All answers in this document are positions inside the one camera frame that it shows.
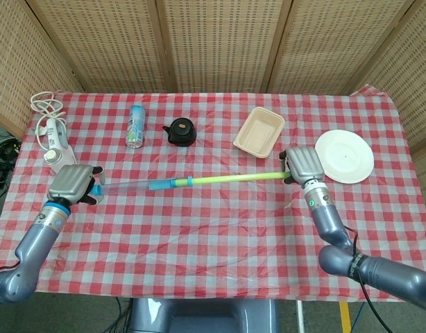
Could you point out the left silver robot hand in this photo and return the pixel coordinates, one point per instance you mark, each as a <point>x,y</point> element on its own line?
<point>70,182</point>

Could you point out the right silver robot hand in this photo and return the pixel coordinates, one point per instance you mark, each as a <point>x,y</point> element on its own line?
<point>305,164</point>

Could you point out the green blue plastic water squirter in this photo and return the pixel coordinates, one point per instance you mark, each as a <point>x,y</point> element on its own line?
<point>189,181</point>

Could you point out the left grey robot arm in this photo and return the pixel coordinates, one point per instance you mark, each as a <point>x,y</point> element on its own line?
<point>36,239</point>

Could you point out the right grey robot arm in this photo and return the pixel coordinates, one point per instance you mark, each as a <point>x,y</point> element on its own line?
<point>327,222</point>

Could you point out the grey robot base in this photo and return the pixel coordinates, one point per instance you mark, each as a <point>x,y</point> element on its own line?
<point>199,315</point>

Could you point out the white paper plate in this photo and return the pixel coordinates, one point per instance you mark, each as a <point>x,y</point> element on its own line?
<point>348,156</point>

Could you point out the white steam iron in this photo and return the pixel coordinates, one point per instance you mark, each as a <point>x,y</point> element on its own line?
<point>57,138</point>

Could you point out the beige food container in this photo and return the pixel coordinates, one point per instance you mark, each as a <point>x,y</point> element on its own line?
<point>258,133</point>

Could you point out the light blue drink can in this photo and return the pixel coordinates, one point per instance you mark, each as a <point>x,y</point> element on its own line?
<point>136,126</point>

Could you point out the black teapot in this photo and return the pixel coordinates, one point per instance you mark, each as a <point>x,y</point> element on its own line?
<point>181,133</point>

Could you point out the red white checkered tablecloth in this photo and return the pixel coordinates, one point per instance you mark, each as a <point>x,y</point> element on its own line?
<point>199,243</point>

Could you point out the woven bamboo folding screen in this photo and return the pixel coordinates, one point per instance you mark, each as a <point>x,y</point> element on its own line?
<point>220,41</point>

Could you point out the white table leg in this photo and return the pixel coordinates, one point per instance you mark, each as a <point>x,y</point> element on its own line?
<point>299,317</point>

